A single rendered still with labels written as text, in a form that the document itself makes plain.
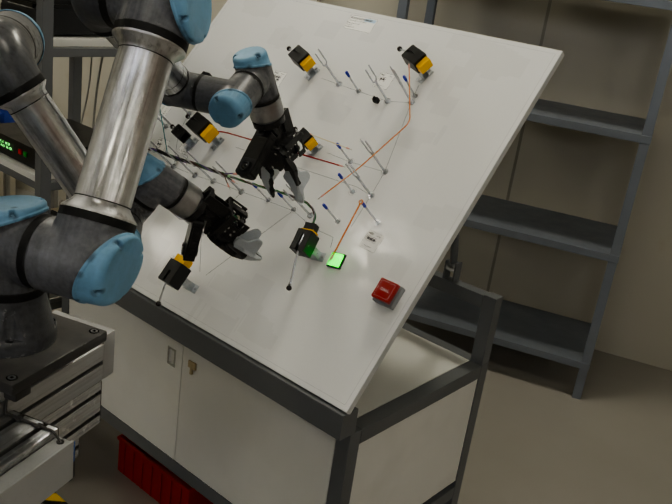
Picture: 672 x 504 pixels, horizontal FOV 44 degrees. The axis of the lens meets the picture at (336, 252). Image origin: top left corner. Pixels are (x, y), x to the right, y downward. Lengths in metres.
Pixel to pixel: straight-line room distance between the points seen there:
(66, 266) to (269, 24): 1.55
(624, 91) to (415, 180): 2.39
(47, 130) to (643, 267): 3.45
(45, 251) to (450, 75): 1.27
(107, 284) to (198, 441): 1.15
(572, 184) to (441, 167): 2.41
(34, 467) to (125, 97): 0.55
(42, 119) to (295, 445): 0.98
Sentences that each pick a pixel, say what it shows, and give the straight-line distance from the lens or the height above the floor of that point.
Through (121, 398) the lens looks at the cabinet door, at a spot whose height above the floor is 0.48.
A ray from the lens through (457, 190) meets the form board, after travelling 1.98.
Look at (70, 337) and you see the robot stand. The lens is 1.43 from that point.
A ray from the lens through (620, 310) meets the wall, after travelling 4.56.
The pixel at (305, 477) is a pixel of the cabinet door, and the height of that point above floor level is 0.62.
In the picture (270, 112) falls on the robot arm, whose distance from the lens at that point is 1.77.
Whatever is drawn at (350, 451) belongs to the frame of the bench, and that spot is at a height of 0.75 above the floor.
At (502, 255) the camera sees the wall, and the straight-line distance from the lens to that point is 4.55.
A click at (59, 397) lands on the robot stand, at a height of 1.05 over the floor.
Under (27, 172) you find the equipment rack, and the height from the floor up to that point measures 1.06.
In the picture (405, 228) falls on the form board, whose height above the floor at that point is 1.21.
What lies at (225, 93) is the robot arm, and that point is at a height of 1.52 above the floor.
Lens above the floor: 1.82
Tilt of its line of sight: 20 degrees down
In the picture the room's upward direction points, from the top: 8 degrees clockwise
